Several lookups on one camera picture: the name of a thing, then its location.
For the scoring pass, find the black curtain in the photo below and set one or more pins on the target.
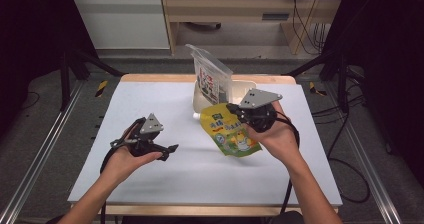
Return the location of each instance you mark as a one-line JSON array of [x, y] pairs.
[[30, 34], [390, 50]]

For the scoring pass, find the metal floor rail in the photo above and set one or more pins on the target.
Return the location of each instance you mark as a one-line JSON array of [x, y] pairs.
[[40, 150], [363, 157]]

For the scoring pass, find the person's left hand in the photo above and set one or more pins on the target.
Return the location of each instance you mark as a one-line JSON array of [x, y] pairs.
[[128, 164]]

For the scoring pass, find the black metal stand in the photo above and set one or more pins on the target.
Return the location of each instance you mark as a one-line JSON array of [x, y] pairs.
[[342, 87], [65, 84]]

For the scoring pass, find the light wooden desk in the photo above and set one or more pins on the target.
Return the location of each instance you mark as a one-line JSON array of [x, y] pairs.
[[233, 7]]

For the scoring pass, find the yellow spout pouch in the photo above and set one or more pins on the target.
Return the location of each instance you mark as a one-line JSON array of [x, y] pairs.
[[230, 137]]

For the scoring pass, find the white plastic bin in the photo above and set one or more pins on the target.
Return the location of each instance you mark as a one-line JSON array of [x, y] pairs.
[[245, 85]]

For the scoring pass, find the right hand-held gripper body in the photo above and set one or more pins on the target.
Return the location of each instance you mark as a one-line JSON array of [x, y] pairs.
[[260, 99]]

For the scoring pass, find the white table mat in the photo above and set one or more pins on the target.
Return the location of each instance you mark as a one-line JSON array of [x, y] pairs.
[[160, 107]]

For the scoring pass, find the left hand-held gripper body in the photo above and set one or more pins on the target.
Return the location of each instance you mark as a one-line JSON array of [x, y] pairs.
[[151, 126]]

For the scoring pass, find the white cabinet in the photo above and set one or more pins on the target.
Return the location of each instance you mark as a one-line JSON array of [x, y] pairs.
[[123, 24]]

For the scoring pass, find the yellow and black tape piece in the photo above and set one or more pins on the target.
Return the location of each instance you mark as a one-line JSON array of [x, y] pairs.
[[313, 88], [101, 88]]

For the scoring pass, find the person's right hand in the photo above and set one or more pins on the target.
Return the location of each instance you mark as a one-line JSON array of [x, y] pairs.
[[280, 140]]

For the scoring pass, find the clear bag of dark snacks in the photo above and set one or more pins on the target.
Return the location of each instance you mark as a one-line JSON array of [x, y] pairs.
[[211, 77]]

